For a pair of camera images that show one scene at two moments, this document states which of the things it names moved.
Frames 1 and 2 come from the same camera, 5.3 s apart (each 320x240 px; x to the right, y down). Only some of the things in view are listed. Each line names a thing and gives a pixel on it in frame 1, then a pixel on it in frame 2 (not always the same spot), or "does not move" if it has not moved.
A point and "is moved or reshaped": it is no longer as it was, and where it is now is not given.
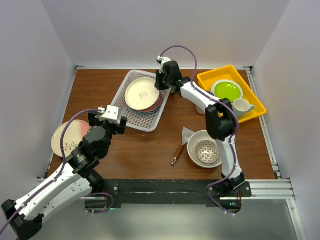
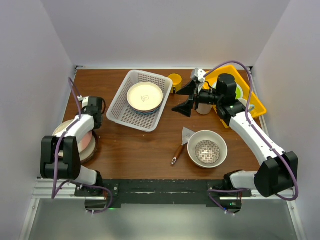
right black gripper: (158, 84) → (185, 109)
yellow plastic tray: (206, 79) does not move
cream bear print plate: (141, 94) is moved or reshaped
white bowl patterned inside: (203, 150) does not move
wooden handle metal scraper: (186, 133) does not move
